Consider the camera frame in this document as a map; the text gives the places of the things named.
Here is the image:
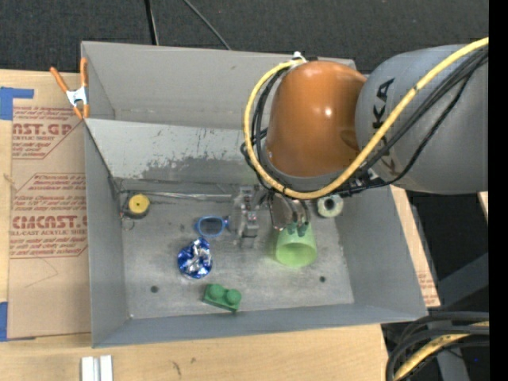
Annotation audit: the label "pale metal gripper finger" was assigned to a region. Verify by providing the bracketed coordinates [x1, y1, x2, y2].
[237, 187, 260, 214]
[239, 210, 262, 250]

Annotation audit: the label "blue sunglasses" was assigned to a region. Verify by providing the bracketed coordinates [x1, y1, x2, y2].
[194, 214, 232, 238]

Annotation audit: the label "light green cup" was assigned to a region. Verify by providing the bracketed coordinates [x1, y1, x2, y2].
[271, 224, 319, 268]

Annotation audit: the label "grey metal bin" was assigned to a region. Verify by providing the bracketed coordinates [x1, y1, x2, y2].
[80, 40, 430, 349]

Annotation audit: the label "blue and silver crumpled packet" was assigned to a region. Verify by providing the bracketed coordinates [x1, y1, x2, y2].
[176, 237, 214, 280]

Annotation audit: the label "green toy brick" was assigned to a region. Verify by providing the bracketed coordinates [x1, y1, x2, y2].
[202, 283, 243, 314]

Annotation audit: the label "yellow and black round disc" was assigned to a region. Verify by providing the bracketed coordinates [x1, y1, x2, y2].
[125, 193, 152, 219]

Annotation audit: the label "brown cardboard board, red print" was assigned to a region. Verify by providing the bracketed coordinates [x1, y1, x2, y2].
[0, 68, 442, 341]

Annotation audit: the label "pale ring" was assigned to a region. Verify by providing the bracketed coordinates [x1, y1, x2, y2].
[317, 194, 344, 218]

